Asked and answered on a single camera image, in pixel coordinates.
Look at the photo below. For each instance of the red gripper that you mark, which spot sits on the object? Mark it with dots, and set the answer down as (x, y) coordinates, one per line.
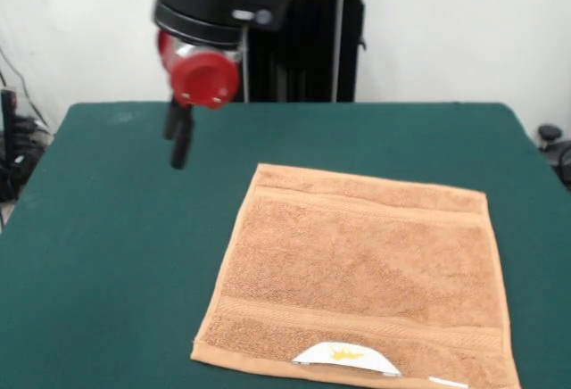
(201, 79)

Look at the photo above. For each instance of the tan terry towel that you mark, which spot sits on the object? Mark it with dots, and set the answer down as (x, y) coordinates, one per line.
(357, 273)

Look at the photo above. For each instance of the dark green table cloth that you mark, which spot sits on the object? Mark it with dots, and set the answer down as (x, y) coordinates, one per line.
(89, 273)

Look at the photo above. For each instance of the black office chair base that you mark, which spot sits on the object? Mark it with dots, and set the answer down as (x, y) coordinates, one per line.
(549, 132)

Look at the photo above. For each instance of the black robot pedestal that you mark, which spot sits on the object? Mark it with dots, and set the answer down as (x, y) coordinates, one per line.
(312, 50)

